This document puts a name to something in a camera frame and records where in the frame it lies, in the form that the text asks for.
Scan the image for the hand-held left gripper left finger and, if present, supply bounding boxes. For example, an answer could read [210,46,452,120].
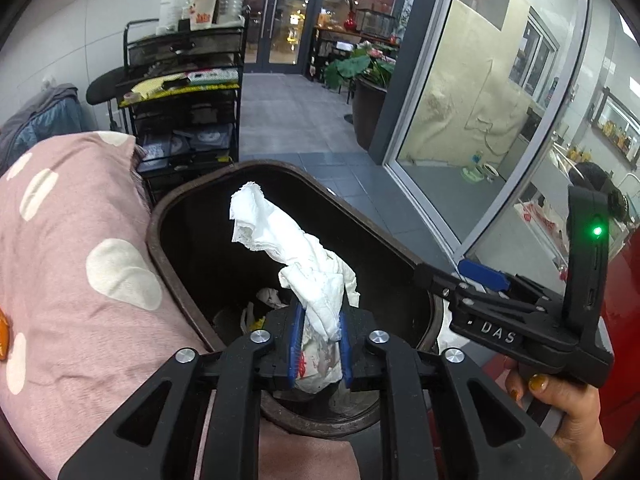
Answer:
[57,302,307,480]

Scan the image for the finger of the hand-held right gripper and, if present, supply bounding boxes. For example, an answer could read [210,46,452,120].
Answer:
[456,258,541,301]
[414,262,567,319]

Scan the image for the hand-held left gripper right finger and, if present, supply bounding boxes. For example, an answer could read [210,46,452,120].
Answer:
[337,309,583,480]

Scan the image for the white paper wrapper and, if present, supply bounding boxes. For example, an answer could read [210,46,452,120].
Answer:
[229,181,361,395]

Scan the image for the brown trash bin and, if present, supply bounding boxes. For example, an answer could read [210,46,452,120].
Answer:
[146,159,453,438]

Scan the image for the person's right hand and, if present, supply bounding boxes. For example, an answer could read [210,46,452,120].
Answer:
[505,355,616,480]

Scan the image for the red glossy cabinet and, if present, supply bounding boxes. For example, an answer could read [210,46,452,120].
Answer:
[597,240,640,453]

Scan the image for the wooden display shelf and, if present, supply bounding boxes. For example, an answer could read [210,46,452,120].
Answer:
[590,87,640,171]

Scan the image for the dark brown plant pot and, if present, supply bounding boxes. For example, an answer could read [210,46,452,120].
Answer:
[351,77,388,151]

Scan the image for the stack of dark packets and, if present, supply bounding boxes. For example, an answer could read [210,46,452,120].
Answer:
[137,127,235,171]

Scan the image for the green leafy plant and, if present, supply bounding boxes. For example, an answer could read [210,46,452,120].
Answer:
[324,42,401,91]

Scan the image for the pink polka-dot blanket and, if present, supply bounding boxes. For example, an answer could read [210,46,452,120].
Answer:
[0,130,361,480]

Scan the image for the yellow sheet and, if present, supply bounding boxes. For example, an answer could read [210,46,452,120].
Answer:
[122,77,240,101]

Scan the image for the glass double door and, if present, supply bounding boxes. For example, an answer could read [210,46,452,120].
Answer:
[243,0,331,76]

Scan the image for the black metal cart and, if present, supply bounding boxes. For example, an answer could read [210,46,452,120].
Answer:
[116,17,246,186]

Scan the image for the black round stool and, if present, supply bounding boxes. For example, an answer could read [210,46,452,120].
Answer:
[86,66,131,131]

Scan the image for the massage bed with blue skirt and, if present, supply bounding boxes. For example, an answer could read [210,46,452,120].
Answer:
[0,84,98,161]

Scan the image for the paper cup orange print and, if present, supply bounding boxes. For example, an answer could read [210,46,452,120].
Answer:
[189,0,221,31]

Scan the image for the clear ribbed jar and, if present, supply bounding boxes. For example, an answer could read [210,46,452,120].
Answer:
[217,0,246,25]

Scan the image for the white pump bottle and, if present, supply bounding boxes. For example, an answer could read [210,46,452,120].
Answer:
[157,0,193,36]

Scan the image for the grey blanket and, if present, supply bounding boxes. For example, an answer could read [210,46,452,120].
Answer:
[0,85,81,151]

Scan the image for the grey framed glass wall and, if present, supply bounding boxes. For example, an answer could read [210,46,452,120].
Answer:
[382,0,591,261]

